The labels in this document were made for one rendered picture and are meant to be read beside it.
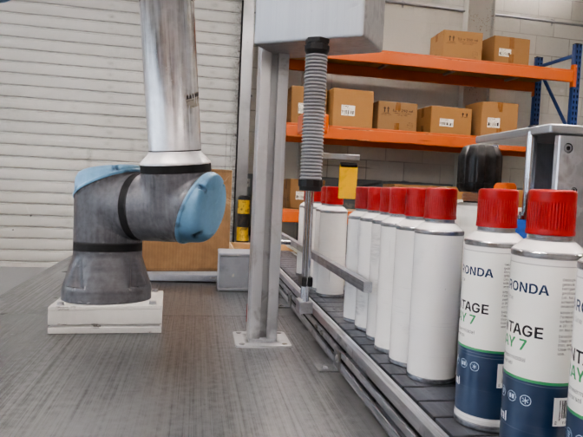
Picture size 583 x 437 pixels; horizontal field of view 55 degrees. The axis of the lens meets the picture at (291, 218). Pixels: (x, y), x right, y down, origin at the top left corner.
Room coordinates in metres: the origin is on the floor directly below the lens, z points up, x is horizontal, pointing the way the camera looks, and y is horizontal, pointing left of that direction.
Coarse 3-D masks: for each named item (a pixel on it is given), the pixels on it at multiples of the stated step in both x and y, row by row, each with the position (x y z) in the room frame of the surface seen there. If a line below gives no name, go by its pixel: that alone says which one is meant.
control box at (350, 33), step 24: (264, 0) 0.83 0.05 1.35; (288, 0) 0.82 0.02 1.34; (312, 0) 0.80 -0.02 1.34; (336, 0) 0.78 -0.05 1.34; (360, 0) 0.77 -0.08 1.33; (384, 0) 0.84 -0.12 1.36; (264, 24) 0.83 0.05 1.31; (288, 24) 0.81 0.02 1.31; (312, 24) 0.80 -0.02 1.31; (336, 24) 0.78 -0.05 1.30; (360, 24) 0.77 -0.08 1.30; (264, 48) 0.85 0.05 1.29; (288, 48) 0.85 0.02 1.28; (336, 48) 0.83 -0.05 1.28; (360, 48) 0.83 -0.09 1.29
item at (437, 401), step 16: (288, 256) 1.64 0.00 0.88; (288, 272) 1.32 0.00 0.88; (320, 304) 0.96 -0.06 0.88; (336, 304) 0.97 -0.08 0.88; (336, 320) 0.85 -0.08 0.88; (352, 336) 0.76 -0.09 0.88; (368, 352) 0.69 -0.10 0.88; (384, 368) 0.63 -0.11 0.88; (400, 368) 0.63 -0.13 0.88; (400, 384) 0.57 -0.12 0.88; (416, 384) 0.58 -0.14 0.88; (432, 384) 0.58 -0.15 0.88; (448, 384) 0.58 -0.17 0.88; (416, 400) 0.53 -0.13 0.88; (432, 400) 0.53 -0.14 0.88; (448, 400) 0.53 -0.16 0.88; (432, 416) 0.49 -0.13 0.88; (448, 416) 0.49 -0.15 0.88; (448, 432) 0.46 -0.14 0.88; (464, 432) 0.46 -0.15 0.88; (480, 432) 0.46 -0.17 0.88
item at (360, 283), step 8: (296, 240) 1.25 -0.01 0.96; (296, 248) 1.20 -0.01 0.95; (312, 256) 1.03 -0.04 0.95; (320, 256) 0.98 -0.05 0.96; (328, 264) 0.91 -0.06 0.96; (336, 264) 0.87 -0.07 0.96; (336, 272) 0.86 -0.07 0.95; (344, 272) 0.81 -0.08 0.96; (352, 272) 0.80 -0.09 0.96; (352, 280) 0.77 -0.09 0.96; (360, 280) 0.73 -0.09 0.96; (368, 280) 0.73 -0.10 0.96; (360, 288) 0.73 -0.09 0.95; (368, 288) 0.72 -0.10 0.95
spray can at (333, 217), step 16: (336, 192) 1.04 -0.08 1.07; (336, 208) 1.03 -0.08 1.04; (320, 224) 1.05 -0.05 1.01; (336, 224) 1.03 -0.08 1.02; (320, 240) 1.04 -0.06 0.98; (336, 240) 1.03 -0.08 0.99; (336, 256) 1.03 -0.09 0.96; (320, 272) 1.04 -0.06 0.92; (320, 288) 1.04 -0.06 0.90; (336, 288) 1.03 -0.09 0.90
